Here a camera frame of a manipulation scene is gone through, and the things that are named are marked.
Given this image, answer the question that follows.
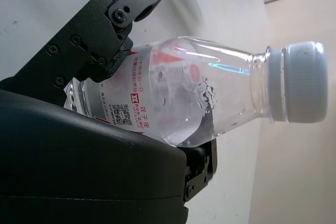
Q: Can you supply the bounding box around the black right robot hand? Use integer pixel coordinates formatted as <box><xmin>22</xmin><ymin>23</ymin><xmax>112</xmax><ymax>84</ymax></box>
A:
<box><xmin>0</xmin><ymin>0</ymin><xmax>218</xmax><ymax>224</ymax></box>

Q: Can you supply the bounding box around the clear plastic water bottle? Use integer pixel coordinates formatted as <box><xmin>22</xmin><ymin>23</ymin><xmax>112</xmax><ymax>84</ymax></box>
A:
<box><xmin>62</xmin><ymin>36</ymin><xmax>329</xmax><ymax>148</ymax></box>

